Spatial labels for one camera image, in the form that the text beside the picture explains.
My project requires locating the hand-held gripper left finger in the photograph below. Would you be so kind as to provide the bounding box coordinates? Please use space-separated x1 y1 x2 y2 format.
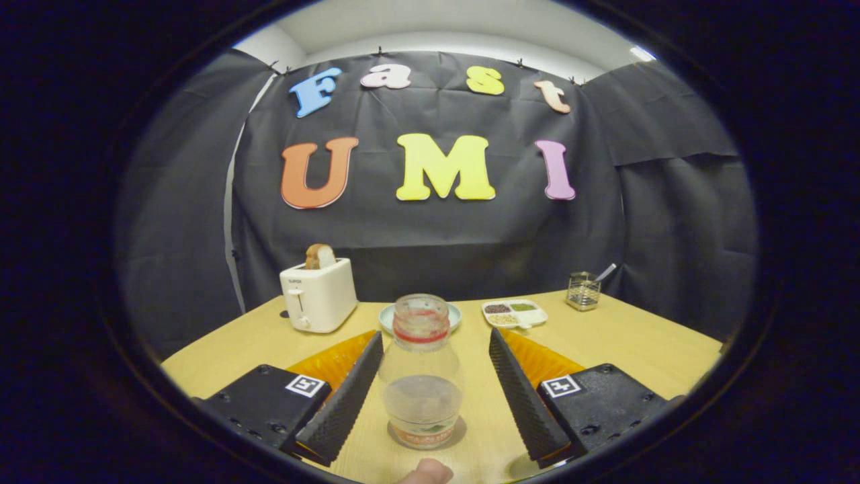
195 329 385 468

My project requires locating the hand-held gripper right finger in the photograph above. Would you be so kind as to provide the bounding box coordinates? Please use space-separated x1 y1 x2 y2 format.
488 327 669 469

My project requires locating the round brown coaster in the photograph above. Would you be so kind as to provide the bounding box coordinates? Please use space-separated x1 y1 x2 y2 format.
386 415 468 452

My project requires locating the clear plastic juice bottle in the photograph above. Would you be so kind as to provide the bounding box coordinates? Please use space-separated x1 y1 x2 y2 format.
378 294 466 450

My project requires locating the white divided snack dish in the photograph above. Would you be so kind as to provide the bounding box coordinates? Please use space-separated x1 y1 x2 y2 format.
481 299 548 330

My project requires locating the pale green plate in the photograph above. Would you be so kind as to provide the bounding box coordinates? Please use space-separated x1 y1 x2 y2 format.
378 302 463 335

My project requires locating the white toaster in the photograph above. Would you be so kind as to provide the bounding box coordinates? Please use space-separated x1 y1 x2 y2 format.
279 257 358 334

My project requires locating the wooden table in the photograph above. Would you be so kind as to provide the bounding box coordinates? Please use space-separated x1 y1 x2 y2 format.
161 289 723 484

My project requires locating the bread slice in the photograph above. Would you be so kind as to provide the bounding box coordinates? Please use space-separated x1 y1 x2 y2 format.
305 243 337 270

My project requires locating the wire mesh holder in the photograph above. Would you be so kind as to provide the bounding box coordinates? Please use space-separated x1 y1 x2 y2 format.
566 271 602 311

